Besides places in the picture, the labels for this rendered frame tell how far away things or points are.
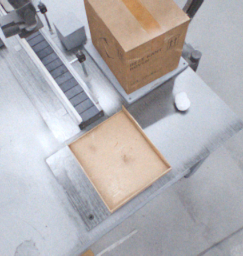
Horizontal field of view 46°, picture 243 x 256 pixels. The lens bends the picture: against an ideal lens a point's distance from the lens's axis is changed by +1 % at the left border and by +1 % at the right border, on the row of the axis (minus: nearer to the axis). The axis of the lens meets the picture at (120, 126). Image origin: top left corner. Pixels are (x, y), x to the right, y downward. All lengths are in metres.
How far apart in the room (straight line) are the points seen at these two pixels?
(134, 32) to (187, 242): 1.31
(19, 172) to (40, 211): 0.17
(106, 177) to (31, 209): 0.28
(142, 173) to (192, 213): 0.90
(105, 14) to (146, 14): 0.13
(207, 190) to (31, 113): 1.21
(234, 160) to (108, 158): 1.14
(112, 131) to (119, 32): 0.37
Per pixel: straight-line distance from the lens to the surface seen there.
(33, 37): 1.32
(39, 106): 1.19
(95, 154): 1.06
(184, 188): 1.89
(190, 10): 1.73
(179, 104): 1.11
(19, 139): 1.16
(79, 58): 1.09
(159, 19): 0.98
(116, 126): 1.09
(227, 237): 1.92
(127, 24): 0.97
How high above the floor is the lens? 1.83
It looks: 67 degrees down
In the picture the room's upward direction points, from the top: 7 degrees counter-clockwise
